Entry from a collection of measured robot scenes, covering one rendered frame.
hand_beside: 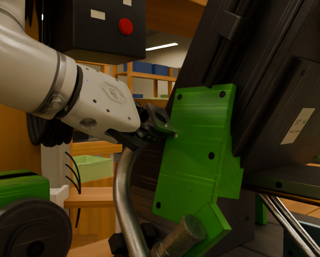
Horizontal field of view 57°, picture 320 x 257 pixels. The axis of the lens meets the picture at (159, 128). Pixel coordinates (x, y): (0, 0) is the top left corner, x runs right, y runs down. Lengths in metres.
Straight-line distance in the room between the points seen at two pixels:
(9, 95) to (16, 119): 0.29
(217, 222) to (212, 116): 0.15
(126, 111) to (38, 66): 0.13
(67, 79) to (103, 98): 0.06
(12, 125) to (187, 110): 0.35
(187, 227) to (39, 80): 0.24
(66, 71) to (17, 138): 0.31
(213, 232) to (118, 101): 0.21
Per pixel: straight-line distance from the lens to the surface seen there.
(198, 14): 0.87
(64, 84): 0.36
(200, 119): 0.45
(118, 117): 0.39
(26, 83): 0.35
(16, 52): 0.35
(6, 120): 0.64
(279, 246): 0.85
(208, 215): 0.41
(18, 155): 0.65
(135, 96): 5.78
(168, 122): 0.48
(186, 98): 0.48
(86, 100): 0.37
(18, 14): 0.43
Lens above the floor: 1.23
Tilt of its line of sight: 3 degrees down
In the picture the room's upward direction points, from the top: straight up
